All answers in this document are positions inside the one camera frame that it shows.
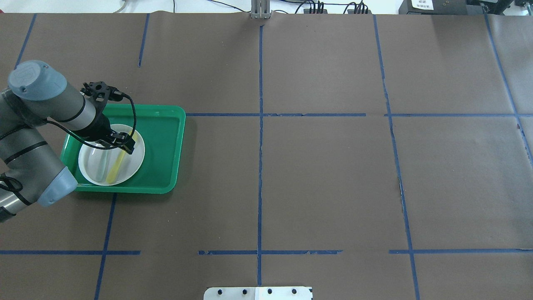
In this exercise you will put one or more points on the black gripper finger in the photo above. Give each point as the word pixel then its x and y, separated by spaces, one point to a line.
pixel 126 142

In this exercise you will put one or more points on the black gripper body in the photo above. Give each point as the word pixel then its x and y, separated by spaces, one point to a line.
pixel 98 126

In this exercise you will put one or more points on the yellow plastic spoon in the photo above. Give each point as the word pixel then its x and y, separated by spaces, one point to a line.
pixel 115 166

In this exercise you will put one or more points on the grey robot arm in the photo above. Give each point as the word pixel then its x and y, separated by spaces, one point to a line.
pixel 38 95

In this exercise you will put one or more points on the pale green plastic fork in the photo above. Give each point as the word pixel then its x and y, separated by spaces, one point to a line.
pixel 102 165

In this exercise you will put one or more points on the white round plate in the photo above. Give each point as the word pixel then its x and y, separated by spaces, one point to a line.
pixel 89 157

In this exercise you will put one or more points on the green plastic tray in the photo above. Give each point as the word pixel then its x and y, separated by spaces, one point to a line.
pixel 161 131

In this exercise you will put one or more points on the black power strip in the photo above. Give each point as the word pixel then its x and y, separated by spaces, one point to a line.
pixel 315 10
pixel 358 10

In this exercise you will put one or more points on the black computer box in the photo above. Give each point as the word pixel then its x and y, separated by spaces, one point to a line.
pixel 438 7

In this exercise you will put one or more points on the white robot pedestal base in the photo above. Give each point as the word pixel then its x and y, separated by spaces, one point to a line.
pixel 259 293

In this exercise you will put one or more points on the aluminium frame post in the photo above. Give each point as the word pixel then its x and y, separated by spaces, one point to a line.
pixel 260 9

